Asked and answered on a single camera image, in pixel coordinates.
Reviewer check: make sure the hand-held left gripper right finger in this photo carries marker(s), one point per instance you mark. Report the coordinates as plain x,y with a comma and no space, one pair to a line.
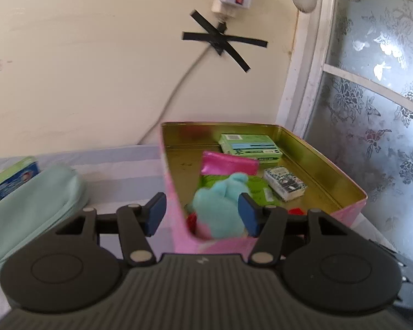
247,213

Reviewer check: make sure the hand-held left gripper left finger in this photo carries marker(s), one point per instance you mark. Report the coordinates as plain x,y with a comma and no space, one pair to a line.
155,213

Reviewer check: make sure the bright green packet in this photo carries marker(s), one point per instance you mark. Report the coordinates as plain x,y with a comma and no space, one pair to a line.
260,187

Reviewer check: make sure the teal plush toy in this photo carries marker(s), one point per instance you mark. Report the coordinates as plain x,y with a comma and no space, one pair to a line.
216,206

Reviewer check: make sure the small white patterned box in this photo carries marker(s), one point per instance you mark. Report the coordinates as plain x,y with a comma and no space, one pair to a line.
285,182

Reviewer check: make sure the pink shiny pouch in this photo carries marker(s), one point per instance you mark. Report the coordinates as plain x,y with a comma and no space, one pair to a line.
227,163

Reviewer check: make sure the light green box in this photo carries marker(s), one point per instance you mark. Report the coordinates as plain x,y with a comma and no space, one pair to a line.
251,147

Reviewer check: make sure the pink tin box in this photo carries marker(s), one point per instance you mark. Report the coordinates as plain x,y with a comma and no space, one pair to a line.
316,178

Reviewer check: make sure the teal fabric pouch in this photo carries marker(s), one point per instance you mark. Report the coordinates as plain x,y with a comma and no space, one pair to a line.
31,213

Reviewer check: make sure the long green toothpaste box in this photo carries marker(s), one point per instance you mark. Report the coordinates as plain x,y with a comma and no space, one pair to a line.
17,178

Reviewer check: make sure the striped bed sheet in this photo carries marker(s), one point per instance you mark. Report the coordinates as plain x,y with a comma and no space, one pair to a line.
124,178

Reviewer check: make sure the frosted floral window pane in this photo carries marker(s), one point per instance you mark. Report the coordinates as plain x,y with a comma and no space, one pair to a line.
364,137
375,41

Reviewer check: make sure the black tape cross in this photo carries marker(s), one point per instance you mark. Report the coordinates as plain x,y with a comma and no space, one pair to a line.
223,39

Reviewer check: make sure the beige plug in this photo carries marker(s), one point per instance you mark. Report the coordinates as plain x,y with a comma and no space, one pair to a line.
222,12

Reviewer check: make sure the white window frame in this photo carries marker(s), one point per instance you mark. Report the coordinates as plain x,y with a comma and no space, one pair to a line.
306,75

